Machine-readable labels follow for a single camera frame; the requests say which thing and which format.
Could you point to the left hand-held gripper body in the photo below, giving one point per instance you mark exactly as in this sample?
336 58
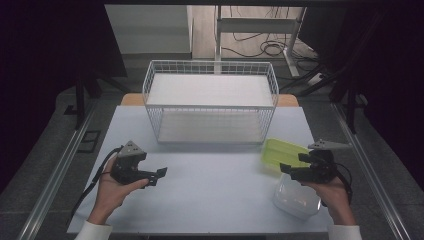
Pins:
128 163

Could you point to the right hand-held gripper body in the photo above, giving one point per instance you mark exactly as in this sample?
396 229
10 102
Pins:
318 165

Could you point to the green plastic lid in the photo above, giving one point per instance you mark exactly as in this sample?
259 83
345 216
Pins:
278 153

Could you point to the white plastic container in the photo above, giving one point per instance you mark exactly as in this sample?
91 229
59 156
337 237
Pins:
295 198

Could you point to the person's right hand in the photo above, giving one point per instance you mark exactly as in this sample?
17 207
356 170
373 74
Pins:
331 196

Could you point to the person's left hand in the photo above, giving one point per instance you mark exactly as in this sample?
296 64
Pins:
111 193

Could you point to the wooden table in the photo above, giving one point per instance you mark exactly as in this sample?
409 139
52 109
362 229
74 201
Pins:
131 99

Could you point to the black metal stand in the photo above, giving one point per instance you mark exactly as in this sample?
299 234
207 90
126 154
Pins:
80 100
350 106

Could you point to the white power strip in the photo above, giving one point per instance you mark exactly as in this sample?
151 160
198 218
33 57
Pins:
315 79

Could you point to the grey white cabinet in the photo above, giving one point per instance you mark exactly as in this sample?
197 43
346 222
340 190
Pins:
150 30

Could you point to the black floor bracket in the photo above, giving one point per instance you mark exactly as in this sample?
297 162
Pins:
89 141

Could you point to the aluminium rail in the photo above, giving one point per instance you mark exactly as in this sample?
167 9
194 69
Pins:
370 173
56 176

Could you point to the white metal desk frame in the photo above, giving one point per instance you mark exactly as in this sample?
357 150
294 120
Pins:
256 25

